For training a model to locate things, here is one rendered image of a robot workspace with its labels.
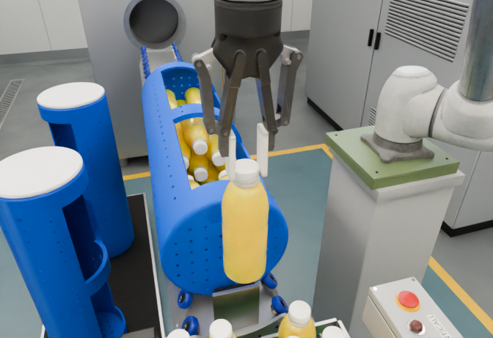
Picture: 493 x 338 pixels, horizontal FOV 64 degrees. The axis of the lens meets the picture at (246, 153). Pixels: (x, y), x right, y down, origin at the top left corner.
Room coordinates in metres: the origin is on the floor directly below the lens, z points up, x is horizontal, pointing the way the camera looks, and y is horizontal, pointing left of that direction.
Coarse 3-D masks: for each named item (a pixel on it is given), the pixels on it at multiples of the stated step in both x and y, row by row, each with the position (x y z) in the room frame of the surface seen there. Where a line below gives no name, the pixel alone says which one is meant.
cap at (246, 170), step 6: (240, 162) 0.47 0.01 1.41; (246, 162) 0.47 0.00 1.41; (252, 162) 0.47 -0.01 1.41; (240, 168) 0.45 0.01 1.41; (246, 168) 0.45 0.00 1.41; (252, 168) 0.45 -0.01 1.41; (258, 168) 0.45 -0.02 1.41; (240, 174) 0.44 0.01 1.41; (246, 174) 0.44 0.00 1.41; (252, 174) 0.44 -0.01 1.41; (258, 174) 0.45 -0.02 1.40; (240, 180) 0.44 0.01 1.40; (246, 180) 0.44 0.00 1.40; (252, 180) 0.44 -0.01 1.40
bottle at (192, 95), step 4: (192, 88) 1.40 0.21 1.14; (196, 88) 1.41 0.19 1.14; (188, 92) 1.38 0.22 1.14; (192, 92) 1.36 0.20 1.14; (196, 92) 1.36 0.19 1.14; (184, 96) 1.40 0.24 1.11; (188, 96) 1.35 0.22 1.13; (192, 96) 1.33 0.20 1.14; (196, 96) 1.32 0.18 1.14; (188, 100) 1.33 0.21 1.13; (192, 100) 1.30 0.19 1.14; (196, 100) 1.29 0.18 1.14; (200, 100) 1.29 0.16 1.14
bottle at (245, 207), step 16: (224, 192) 0.46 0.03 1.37; (240, 192) 0.44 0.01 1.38; (256, 192) 0.44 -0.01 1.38; (224, 208) 0.44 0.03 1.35; (240, 208) 0.43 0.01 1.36; (256, 208) 0.43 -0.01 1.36; (224, 224) 0.44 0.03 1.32; (240, 224) 0.42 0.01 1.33; (256, 224) 0.43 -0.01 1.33; (224, 240) 0.44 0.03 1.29; (240, 240) 0.42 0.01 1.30; (256, 240) 0.43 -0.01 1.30; (224, 256) 0.44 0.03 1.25; (240, 256) 0.42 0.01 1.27; (256, 256) 0.43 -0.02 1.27; (224, 272) 0.44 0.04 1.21; (240, 272) 0.42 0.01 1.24; (256, 272) 0.43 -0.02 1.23
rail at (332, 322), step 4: (324, 320) 0.52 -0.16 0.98; (328, 320) 0.52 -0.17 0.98; (332, 320) 0.52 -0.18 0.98; (336, 320) 0.52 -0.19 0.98; (316, 324) 0.51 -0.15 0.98; (320, 324) 0.51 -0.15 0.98; (324, 324) 0.51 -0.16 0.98; (328, 324) 0.51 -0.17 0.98; (332, 324) 0.52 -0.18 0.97; (316, 328) 0.51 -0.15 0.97; (320, 328) 0.51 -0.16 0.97; (324, 328) 0.51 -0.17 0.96; (316, 332) 0.51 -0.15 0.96; (320, 332) 0.51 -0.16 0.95; (264, 336) 0.48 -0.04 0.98; (268, 336) 0.48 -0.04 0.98; (272, 336) 0.48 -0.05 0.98; (276, 336) 0.48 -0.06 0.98
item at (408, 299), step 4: (400, 292) 0.49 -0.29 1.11; (404, 292) 0.49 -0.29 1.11; (408, 292) 0.49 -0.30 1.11; (400, 296) 0.48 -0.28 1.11; (404, 296) 0.48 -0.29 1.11; (408, 296) 0.48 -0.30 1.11; (412, 296) 0.48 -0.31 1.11; (416, 296) 0.48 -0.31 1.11; (400, 300) 0.47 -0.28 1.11; (404, 300) 0.47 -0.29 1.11; (408, 300) 0.47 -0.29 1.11; (412, 300) 0.47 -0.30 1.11; (416, 300) 0.47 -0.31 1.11; (404, 304) 0.46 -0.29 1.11; (408, 304) 0.46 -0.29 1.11; (412, 304) 0.46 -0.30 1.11; (416, 304) 0.46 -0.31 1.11
